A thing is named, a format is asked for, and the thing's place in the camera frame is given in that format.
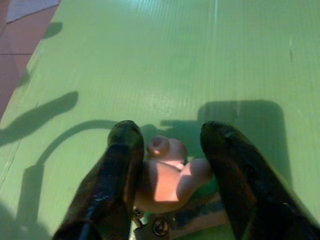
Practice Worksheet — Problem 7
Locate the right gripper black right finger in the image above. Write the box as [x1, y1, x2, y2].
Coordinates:
[199, 120, 320, 240]

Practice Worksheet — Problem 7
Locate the key bunch with toy charm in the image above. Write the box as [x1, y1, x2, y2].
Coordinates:
[129, 134, 231, 240]

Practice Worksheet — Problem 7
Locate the green table board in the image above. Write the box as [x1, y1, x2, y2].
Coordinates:
[0, 0, 320, 240]

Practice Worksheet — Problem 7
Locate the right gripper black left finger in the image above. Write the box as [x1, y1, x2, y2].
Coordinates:
[53, 120, 145, 240]

